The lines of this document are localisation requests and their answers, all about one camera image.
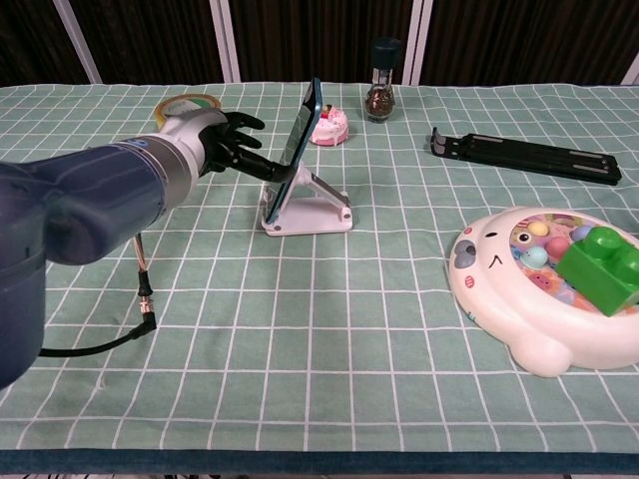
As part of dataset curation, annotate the green plastic building block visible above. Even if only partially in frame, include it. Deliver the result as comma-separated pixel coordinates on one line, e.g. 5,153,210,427
555,225,639,317

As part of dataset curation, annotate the black cable with metal connector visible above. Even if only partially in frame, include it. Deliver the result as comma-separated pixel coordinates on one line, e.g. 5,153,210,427
38,234,158,358

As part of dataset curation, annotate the left robot hand grey black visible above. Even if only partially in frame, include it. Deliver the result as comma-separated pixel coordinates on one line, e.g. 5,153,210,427
159,109,297,185

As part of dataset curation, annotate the white bear fishing toy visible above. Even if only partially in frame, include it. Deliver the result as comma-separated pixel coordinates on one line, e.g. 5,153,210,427
447,206,639,379

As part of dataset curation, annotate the glass pepper grinder black cap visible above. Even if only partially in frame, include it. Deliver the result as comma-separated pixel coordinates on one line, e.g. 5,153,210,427
362,37,403,124

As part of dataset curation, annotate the dark curtain panel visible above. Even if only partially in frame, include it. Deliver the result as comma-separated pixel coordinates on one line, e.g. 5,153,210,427
0,0,90,89
69,0,226,85
227,0,416,84
419,0,639,87

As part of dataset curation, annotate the yellow packing tape roll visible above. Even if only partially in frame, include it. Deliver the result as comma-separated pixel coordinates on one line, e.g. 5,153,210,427
153,94,225,129

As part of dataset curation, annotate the white folding phone stand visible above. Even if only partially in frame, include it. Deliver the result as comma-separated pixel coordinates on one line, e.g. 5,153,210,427
260,164,354,238

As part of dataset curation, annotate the black smartphone with blue case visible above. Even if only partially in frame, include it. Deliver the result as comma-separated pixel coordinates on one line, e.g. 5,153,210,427
264,77,323,225

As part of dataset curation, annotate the green white checked tablecloth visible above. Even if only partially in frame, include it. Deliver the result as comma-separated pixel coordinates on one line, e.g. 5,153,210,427
0,81,639,475

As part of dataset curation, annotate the black folding laptop stand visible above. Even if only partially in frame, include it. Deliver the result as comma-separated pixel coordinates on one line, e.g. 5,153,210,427
430,126,623,187

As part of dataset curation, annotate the pink toy cake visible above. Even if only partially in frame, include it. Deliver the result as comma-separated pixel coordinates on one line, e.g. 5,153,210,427
309,103,350,148

